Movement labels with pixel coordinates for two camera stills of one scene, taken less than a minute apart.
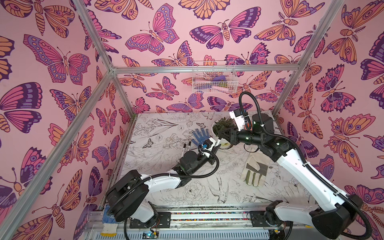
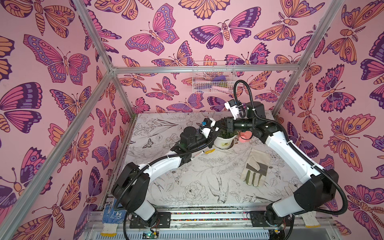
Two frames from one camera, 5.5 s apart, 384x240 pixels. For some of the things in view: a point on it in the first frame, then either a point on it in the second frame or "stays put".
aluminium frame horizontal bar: [215, 68] stays put
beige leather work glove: [255, 171] stays put
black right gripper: [233, 139] → [229, 123]
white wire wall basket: [214, 77] stays put
